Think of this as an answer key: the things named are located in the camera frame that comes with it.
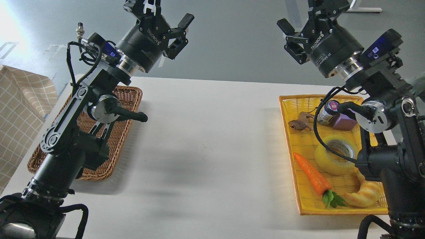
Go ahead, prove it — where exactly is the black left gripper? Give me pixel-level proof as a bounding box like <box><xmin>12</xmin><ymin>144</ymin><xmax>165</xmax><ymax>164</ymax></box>
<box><xmin>117</xmin><ymin>0</ymin><xmax>195</xmax><ymax>73</ymax></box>

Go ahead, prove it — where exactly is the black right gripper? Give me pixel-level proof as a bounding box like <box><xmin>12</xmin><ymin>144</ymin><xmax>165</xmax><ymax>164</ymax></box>
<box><xmin>277</xmin><ymin>0</ymin><xmax>364</xmax><ymax>78</ymax></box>

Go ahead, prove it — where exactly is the yellow tape roll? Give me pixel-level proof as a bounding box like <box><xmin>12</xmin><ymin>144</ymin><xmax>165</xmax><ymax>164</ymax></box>
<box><xmin>314</xmin><ymin>135</ymin><xmax>359</xmax><ymax>176</ymax></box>

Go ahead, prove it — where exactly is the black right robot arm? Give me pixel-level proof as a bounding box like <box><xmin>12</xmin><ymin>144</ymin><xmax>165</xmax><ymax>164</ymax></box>
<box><xmin>277</xmin><ymin>0</ymin><xmax>425</xmax><ymax>239</ymax></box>

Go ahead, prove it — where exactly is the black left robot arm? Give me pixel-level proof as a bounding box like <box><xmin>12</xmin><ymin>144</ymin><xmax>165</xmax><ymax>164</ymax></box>
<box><xmin>1</xmin><ymin>0</ymin><xmax>194</xmax><ymax>239</ymax></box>

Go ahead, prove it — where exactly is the white stand base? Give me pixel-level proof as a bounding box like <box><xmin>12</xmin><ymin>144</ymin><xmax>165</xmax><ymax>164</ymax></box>
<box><xmin>346</xmin><ymin>0</ymin><xmax>383</xmax><ymax>13</ymax></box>

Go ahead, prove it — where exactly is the small dark jar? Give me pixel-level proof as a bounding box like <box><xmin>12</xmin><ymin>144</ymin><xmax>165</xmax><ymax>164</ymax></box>
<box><xmin>317</xmin><ymin>100</ymin><xmax>340</xmax><ymax>126</ymax></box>

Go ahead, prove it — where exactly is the brown toy frog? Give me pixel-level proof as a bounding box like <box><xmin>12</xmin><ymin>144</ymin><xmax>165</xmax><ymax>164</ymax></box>
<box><xmin>288</xmin><ymin>112</ymin><xmax>315</xmax><ymax>131</ymax></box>

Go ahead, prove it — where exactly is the purple block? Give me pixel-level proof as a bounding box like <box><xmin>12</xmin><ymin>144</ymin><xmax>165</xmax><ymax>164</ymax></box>
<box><xmin>331</xmin><ymin>113</ymin><xmax>357</xmax><ymax>131</ymax></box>

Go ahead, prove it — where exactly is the yellow plastic basket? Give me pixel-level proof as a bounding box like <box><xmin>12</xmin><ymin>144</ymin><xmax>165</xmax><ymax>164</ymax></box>
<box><xmin>279</xmin><ymin>94</ymin><xmax>388</xmax><ymax>215</ymax></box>

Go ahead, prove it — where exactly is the beige checkered cloth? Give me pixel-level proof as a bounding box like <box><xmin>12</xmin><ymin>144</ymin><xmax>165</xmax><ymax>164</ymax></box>
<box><xmin>0</xmin><ymin>65</ymin><xmax>58</xmax><ymax>192</ymax></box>

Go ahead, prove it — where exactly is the orange toy carrot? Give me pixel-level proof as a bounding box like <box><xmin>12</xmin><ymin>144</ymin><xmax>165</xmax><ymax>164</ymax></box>
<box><xmin>293</xmin><ymin>152</ymin><xmax>332</xmax><ymax>196</ymax></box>

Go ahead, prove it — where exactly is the toy croissant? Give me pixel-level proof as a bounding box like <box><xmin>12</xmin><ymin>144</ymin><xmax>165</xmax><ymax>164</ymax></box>
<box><xmin>342</xmin><ymin>170</ymin><xmax>382</xmax><ymax>208</ymax></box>

